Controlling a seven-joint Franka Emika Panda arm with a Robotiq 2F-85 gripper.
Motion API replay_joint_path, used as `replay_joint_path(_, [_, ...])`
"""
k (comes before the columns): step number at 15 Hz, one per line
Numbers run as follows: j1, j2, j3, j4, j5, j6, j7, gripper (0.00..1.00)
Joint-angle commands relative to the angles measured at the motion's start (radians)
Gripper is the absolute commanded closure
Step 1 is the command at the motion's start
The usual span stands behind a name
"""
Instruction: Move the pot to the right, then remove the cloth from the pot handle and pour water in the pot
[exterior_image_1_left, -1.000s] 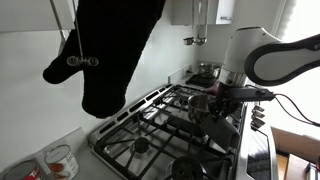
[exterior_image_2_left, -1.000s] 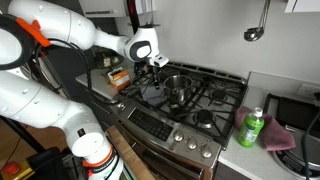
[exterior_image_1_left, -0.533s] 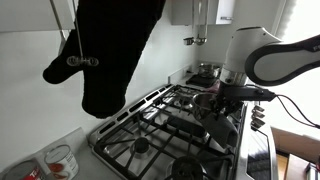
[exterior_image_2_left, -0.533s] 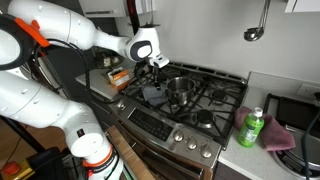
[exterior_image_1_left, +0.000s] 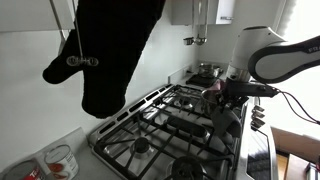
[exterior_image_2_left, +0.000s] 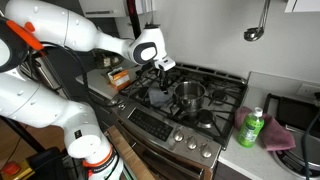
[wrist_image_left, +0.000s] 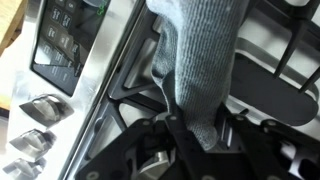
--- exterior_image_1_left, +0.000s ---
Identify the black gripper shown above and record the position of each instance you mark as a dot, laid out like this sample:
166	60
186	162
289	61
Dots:
246	90

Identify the grey cloth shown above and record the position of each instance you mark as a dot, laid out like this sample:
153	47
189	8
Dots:
226	121

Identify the stainless steel pot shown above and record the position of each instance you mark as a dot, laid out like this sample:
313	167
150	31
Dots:
208	100

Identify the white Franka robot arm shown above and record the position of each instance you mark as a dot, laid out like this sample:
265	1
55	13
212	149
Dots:
266	50

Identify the pink cloth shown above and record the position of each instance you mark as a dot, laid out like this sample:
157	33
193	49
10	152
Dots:
217	86

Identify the silver stove knob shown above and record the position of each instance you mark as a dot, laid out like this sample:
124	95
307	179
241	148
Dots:
258	108
258	115
257	124

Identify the black portable cooktop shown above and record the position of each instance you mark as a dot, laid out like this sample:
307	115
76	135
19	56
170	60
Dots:
200	80

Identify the steel pan with lid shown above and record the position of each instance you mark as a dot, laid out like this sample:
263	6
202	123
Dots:
208	70

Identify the small round gas burner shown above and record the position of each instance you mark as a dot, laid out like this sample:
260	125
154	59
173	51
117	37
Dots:
182	101
141	145

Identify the stainless steel gas stove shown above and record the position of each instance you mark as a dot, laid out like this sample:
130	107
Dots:
248	146

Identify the oval black gas burner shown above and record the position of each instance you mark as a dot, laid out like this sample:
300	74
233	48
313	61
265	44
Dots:
186	126

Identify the hanging steel ladle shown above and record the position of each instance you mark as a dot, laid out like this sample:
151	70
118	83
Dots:
200	40

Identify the hanging small steel cup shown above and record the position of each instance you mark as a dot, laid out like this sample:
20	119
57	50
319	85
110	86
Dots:
188	41

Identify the wooden board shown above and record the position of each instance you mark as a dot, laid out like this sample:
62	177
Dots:
293	143

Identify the large round gas burner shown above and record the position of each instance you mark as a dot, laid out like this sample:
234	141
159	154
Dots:
186	168

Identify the white upper cabinet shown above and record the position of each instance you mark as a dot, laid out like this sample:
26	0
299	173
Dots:
223	11

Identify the white window with blind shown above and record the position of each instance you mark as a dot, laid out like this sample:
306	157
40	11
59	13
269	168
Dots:
306	16

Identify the black cast iron stove grate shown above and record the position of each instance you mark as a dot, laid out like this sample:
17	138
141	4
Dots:
115	163

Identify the black oven mitt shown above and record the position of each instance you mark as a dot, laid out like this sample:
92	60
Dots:
110	50

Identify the hanging metal utensil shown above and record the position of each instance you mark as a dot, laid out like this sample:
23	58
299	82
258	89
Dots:
81	61

